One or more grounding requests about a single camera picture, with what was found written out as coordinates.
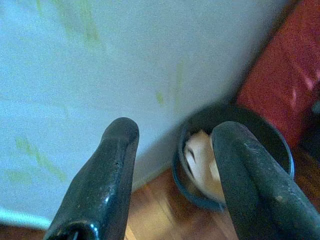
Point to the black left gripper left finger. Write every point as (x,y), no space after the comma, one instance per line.
(105,175)

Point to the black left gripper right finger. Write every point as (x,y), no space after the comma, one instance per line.
(255,187)

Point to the black round waste bin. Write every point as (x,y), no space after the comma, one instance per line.
(270,140)

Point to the crumpled white paper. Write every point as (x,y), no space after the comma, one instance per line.
(200,160)

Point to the red folded mattress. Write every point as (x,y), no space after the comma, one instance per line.
(282,62)

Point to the pale grey wall panel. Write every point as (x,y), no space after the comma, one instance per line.
(100,75)

